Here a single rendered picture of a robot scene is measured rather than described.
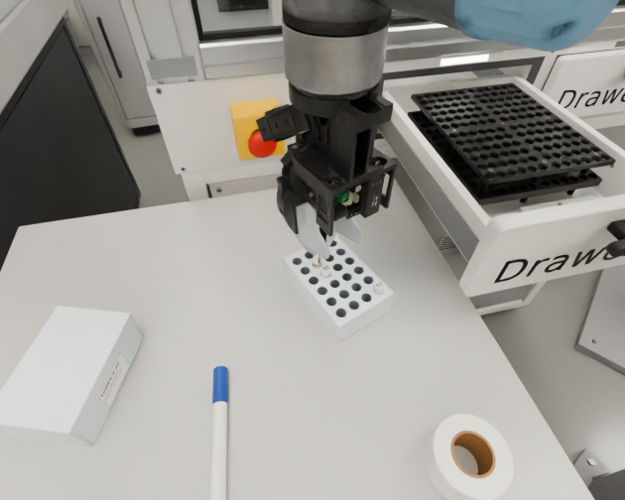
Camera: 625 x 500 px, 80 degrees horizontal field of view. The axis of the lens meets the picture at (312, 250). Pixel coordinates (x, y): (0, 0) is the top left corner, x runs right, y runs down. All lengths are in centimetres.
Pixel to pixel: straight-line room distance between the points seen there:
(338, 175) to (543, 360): 127
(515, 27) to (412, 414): 36
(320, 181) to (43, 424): 33
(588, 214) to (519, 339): 110
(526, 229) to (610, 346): 124
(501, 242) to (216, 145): 43
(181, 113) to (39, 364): 36
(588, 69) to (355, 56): 60
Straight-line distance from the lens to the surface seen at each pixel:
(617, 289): 181
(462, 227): 47
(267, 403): 44
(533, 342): 153
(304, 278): 47
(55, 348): 48
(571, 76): 81
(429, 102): 63
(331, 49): 27
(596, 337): 161
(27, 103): 116
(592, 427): 148
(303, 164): 33
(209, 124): 61
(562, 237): 45
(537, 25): 20
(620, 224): 48
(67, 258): 65
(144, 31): 57
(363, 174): 32
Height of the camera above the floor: 117
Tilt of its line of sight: 48 degrees down
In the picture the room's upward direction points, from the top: straight up
